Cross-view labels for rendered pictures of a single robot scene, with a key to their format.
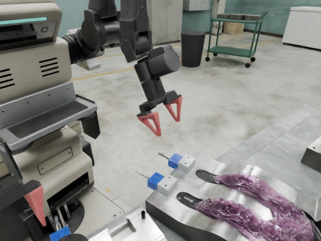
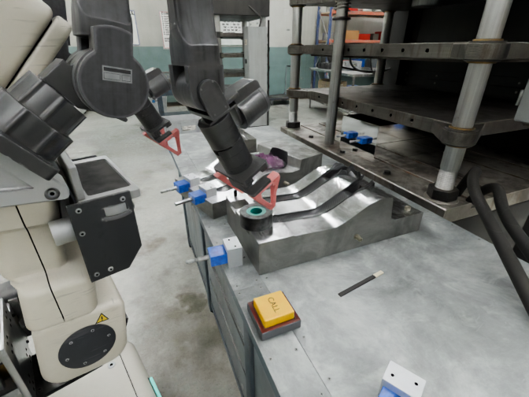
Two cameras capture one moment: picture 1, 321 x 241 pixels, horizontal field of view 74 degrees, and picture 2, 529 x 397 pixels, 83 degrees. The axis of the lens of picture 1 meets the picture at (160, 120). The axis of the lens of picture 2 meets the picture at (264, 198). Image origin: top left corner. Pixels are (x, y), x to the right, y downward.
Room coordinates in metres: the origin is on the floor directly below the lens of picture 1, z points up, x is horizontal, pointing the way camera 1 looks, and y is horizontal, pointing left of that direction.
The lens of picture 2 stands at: (0.04, 0.77, 1.27)
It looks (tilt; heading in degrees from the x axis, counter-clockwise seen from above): 27 degrees down; 284
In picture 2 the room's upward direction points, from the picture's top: straight up
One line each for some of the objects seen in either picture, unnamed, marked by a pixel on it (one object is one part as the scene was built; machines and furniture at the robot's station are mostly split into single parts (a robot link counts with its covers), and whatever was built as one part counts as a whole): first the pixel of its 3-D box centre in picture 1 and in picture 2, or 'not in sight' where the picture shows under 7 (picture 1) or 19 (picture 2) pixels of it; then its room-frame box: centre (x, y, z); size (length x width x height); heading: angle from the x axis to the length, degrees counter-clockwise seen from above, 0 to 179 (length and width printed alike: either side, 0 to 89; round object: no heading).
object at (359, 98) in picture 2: not in sight; (405, 113); (-0.31, -0.99, 0.96); 1.29 x 0.83 x 0.18; 126
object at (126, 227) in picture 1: (122, 234); (241, 209); (0.27, 0.09, 0.87); 0.05 x 0.05 x 0.04; 36
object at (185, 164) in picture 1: (174, 160); (179, 187); (0.53, -0.05, 0.86); 0.13 x 0.05 x 0.05; 54
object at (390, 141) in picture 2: not in sight; (395, 132); (-0.27, -0.91, 0.87); 0.50 x 0.27 x 0.17; 36
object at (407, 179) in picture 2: not in sight; (396, 148); (-0.30, -1.00, 0.76); 1.30 x 0.84 x 0.07; 126
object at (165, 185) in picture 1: (154, 180); (194, 198); (0.45, 0.02, 0.86); 0.13 x 0.05 x 0.05; 54
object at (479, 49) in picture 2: not in sight; (416, 64); (-0.31, -0.99, 1.20); 1.29 x 0.83 x 0.19; 126
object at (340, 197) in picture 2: not in sight; (317, 190); (0.07, 0.00, 0.92); 0.35 x 0.16 x 0.09; 36
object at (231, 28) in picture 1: (233, 27); not in sight; (8.10, -2.58, 0.20); 0.63 x 0.44 x 0.40; 124
